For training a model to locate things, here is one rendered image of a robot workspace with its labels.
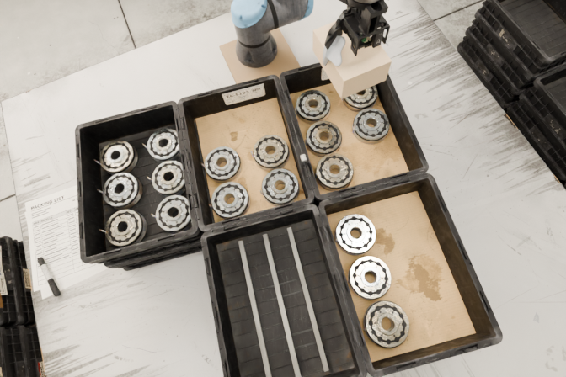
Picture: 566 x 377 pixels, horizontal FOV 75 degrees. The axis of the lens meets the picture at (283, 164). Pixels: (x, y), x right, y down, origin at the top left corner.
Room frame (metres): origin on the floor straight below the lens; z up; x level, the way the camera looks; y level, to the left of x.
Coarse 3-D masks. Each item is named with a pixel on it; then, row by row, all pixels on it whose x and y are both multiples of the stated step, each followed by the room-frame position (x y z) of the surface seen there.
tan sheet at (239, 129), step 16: (224, 112) 0.61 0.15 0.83; (240, 112) 0.60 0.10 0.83; (256, 112) 0.59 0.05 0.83; (272, 112) 0.58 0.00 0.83; (208, 128) 0.57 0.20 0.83; (224, 128) 0.55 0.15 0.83; (240, 128) 0.54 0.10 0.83; (256, 128) 0.53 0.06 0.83; (272, 128) 0.52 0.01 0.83; (208, 144) 0.51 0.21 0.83; (224, 144) 0.50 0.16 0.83; (240, 144) 0.49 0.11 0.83; (288, 144) 0.46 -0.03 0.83; (288, 160) 0.41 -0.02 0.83; (208, 176) 0.41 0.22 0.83; (240, 176) 0.39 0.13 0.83; (256, 176) 0.38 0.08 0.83; (256, 192) 0.33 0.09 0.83; (256, 208) 0.29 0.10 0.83
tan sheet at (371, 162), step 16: (336, 96) 0.59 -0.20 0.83; (336, 112) 0.53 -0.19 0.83; (352, 112) 0.52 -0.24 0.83; (384, 112) 0.50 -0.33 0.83; (304, 128) 0.50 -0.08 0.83; (352, 144) 0.42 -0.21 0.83; (368, 144) 0.41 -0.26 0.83; (384, 144) 0.40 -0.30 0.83; (352, 160) 0.37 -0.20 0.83; (368, 160) 0.36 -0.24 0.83; (384, 160) 0.35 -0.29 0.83; (400, 160) 0.34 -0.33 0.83; (368, 176) 0.31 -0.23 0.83; (384, 176) 0.30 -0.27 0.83; (320, 192) 0.30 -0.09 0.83
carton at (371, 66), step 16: (320, 32) 0.60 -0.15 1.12; (320, 48) 0.57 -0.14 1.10; (368, 48) 0.52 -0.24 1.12; (352, 64) 0.49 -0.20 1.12; (368, 64) 0.48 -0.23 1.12; (384, 64) 0.47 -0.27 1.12; (336, 80) 0.48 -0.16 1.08; (352, 80) 0.46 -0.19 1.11; (368, 80) 0.47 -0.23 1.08; (384, 80) 0.48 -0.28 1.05
